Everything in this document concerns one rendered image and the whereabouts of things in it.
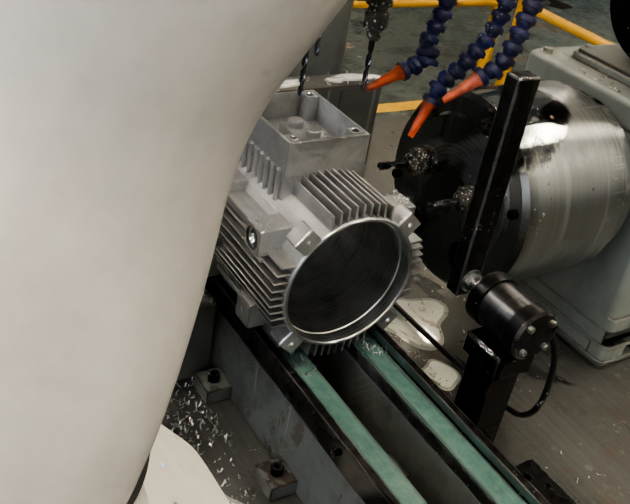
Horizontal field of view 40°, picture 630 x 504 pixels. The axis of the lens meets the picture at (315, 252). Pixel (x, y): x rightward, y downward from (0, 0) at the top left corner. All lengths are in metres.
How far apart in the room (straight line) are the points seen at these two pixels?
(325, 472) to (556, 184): 0.41
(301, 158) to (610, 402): 0.57
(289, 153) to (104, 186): 0.71
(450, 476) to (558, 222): 0.33
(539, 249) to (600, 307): 0.23
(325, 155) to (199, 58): 0.74
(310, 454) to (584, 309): 0.51
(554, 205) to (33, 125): 0.89
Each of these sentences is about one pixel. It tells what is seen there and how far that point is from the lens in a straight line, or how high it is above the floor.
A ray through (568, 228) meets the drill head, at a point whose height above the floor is 1.05.
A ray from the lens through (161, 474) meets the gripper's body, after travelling 0.37.
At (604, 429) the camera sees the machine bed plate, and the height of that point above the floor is 0.80.
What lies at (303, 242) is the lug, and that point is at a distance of 0.83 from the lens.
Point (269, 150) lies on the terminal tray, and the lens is 0.91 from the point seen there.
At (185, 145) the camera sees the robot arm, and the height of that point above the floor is 1.43.
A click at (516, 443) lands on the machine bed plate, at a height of 0.80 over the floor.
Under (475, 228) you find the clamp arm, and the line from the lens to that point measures 0.92.
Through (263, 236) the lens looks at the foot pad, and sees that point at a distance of 0.85.
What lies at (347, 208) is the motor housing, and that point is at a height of 1.11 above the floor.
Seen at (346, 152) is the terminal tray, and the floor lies 1.13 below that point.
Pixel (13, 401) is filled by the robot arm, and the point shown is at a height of 1.39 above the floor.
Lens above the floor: 1.51
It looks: 32 degrees down
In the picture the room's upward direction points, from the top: 10 degrees clockwise
